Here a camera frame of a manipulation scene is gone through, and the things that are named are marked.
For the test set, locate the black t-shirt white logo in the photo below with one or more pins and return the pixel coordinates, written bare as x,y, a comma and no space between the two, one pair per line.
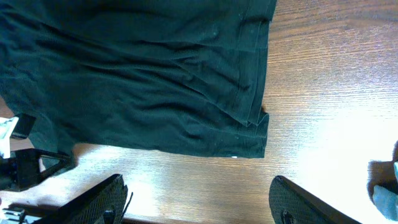
184,77

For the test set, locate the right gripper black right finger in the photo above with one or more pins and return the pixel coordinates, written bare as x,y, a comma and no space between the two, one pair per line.
291,204

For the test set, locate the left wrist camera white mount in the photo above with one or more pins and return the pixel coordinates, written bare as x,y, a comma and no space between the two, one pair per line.
7,127

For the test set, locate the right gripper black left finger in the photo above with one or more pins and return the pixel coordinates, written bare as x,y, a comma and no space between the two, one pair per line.
104,203

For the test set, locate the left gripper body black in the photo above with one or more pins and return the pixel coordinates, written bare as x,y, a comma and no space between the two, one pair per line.
27,168

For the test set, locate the light grey-blue t-shirt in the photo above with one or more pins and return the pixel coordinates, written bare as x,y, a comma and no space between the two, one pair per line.
385,190

